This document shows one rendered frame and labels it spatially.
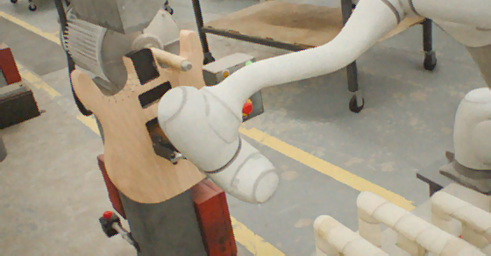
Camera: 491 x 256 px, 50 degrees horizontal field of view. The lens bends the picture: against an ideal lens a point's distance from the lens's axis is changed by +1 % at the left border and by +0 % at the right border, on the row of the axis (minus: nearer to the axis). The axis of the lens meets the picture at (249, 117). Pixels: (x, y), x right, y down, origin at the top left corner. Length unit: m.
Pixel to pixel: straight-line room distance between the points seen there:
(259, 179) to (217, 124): 0.14
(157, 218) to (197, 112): 0.97
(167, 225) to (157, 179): 0.54
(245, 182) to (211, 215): 0.95
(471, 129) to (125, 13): 1.01
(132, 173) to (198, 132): 0.43
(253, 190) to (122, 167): 0.43
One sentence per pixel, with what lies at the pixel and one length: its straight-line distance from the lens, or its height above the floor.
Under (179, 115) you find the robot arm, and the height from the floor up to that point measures 1.29.
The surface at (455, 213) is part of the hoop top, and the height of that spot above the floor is 1.12.
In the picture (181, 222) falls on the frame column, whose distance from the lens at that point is 1.94.
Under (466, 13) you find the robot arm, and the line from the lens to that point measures 1.10.
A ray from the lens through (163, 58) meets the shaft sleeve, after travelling 1.38.
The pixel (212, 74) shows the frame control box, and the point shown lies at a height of 1.11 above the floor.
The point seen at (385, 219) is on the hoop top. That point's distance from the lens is 0.76.
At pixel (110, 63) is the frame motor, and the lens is 1.47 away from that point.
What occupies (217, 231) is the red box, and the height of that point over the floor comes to 0.47.
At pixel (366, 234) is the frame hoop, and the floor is 1.15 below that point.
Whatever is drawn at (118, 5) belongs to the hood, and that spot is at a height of 1.45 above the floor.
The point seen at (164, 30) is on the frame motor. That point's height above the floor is 1.29.
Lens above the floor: 1.66
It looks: 25 degrees down
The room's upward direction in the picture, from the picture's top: 10 degrees counter-clockwise
